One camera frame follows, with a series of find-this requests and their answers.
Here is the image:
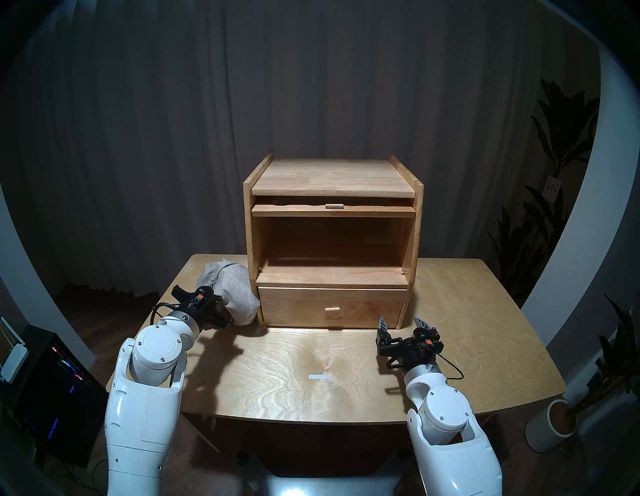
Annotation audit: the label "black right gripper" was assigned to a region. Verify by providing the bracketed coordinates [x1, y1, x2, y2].
[376, 316, 445, 370]

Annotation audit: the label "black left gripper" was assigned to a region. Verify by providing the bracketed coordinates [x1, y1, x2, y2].
[171, 285, 233, 331]

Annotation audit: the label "grey pants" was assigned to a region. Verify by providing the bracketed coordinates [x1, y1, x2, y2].
[196, 257, 261, 327]

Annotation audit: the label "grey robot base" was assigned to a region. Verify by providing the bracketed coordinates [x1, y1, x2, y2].
[237, 450, 416, 496]

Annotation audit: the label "wooden drawer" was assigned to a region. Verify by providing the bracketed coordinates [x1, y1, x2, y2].
[258, 286, 407, 330]

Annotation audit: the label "white plant pot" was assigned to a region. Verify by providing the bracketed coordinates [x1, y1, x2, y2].
[525, 398, 577, 454]

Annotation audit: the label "wooden cabinet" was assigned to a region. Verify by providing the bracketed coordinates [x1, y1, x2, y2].
[243, 154, 425, 330]

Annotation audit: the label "black computer tower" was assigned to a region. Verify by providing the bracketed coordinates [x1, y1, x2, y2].
[0, 325, 115, 468]

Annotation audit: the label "grey curtain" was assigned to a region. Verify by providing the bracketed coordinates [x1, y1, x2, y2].
[0, 0, 601, 301]

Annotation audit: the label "white router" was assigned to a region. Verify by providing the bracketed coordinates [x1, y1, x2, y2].
[0, 316, 30, 384]

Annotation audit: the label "potted dark plant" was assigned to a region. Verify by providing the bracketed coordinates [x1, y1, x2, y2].
[565, 294, 640, 416]

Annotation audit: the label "tall dark leafy plant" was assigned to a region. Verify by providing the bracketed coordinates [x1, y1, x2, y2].
[487, 78, 601, 306]

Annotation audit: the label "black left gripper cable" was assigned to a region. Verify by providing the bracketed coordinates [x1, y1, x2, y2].
[150, 301, 186, 326]

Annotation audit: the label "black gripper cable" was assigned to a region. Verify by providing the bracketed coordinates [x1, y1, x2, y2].
[436, 351, 465, 381]
[150, 301, 186, 326]

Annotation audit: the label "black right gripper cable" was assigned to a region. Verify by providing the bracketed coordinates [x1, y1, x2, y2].
[436, 351, 465, 381]

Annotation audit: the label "black floor cables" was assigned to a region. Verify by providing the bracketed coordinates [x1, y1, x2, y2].
[47, 457, 108, 496]

